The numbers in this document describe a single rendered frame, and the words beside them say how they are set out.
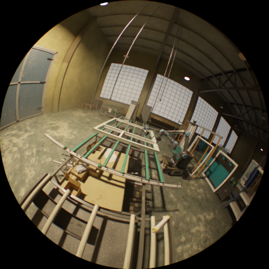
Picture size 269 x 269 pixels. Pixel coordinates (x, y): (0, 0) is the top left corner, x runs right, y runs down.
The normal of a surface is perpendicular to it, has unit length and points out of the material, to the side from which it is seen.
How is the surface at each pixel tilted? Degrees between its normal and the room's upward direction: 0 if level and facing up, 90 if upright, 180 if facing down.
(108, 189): 0
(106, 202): 0
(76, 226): 0
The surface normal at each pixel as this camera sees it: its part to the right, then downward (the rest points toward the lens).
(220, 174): -0.95, -0.32
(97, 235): 0.31, -0.88
